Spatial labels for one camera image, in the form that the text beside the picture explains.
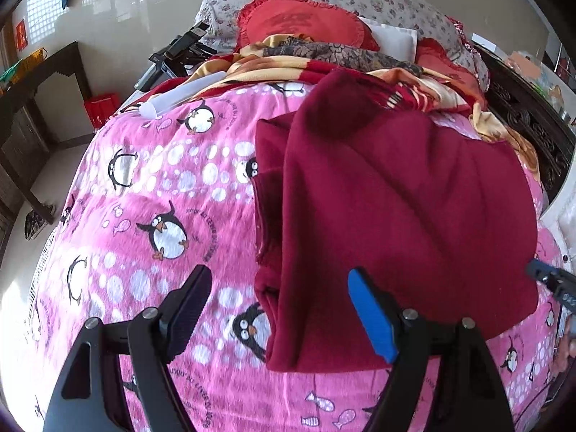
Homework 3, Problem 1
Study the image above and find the red and orange floral blanket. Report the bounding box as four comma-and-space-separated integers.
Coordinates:
144, 42, 541, 185

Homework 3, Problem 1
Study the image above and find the pink penguin print blanket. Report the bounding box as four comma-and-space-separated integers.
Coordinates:
24, 78, 568, 432

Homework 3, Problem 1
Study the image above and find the yellow and green decoration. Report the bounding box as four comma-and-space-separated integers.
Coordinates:
0, 47, 49, 93

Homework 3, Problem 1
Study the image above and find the red box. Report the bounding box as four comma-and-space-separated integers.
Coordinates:
85, 94, 122, 129

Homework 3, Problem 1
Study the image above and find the white upholstered bed board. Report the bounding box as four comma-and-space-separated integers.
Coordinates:
540, 198, 576, 271

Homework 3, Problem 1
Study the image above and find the white pillow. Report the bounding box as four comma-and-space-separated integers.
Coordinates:
357, 15, 419, 64

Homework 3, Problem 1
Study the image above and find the maroon knit sweater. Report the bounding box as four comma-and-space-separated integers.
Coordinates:
252, 68, 541, 373

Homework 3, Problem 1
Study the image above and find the dark carved headboard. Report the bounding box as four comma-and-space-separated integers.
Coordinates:
472, 40, 576, 199

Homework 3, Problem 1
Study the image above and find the white rolled tube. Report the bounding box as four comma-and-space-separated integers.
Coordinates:
139, 71, 226, 118

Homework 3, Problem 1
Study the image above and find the red ruffled cushion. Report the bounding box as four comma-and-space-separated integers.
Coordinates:
235, 0, 381, 52
414, 37, 489, 104

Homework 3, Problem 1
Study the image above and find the dark patterned cloth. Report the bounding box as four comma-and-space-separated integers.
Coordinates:
261, 40, 424, 77

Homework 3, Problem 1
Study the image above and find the black metal stand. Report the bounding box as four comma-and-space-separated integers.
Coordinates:
135, 20, 219, 91

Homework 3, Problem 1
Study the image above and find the orange paper item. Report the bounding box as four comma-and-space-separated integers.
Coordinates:
506, 51, 543, 82

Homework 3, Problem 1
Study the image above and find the red patterned cloth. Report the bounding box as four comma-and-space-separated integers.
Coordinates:
445, 15, 471, 43

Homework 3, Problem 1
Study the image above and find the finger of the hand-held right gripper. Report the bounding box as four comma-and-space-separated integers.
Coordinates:
526, 258, 576, 311

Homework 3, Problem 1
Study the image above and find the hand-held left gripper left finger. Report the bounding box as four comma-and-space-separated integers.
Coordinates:
42, 265, 213, 432

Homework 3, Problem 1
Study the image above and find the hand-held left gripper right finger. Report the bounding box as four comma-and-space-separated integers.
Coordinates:
347, 267, 516, 432

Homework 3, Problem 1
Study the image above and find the dark wooden table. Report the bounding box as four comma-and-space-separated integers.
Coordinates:
0, 40, 91, 226

